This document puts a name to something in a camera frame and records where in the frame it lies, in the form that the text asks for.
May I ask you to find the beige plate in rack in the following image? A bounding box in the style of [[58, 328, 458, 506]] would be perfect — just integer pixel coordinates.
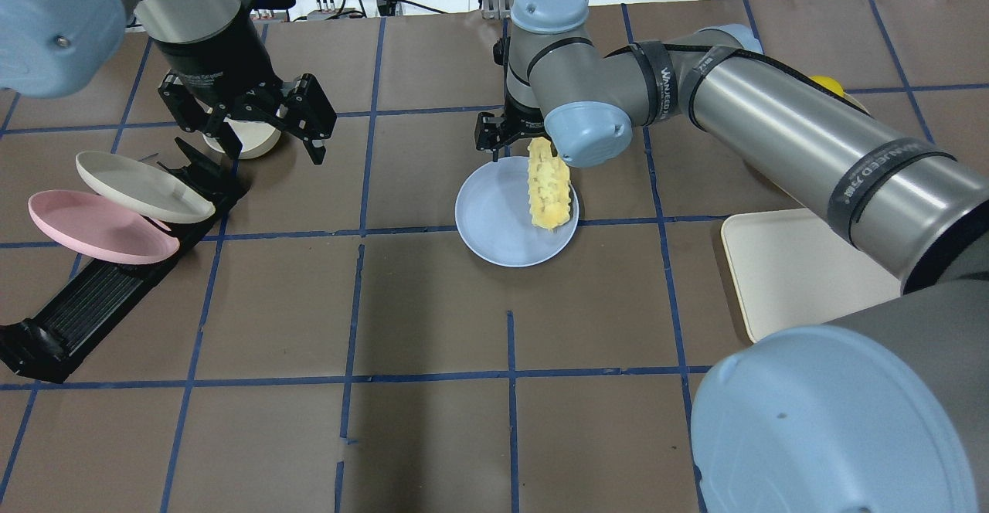
[[75, 151, 216, 224]]

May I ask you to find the pink plate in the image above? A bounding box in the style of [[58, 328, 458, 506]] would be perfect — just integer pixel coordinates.
[[28, 190, 180, 264]]

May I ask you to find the black dish rack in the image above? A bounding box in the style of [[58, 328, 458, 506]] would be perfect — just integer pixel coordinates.
[[1, 138, 246, 383]]

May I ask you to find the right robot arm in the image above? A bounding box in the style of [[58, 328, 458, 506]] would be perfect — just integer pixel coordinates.
[[474, 0, 987, 512]]

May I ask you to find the light blue plate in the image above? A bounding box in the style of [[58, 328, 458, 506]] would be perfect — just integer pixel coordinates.
[[454, 156, 580, 267]]

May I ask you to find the beige bowl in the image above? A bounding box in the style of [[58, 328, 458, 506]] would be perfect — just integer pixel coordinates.
[[225, 118, 282, 160]]

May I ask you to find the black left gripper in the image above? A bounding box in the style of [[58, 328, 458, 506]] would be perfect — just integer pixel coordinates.
[[158, 73, 337, 165]]

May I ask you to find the yellow lemon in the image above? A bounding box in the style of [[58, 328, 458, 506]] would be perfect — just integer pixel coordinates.
[[810, 74, 845, 98]]

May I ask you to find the white rectangular tray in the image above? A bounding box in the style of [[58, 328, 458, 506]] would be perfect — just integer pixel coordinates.
[[720, 208, 901, 343]]

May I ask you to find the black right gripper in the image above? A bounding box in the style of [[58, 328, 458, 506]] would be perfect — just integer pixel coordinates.
[[474, 37, 547, 162]]

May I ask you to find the white round plate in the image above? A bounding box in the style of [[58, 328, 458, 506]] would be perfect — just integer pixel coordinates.
[[843, 93, 872, 116]]

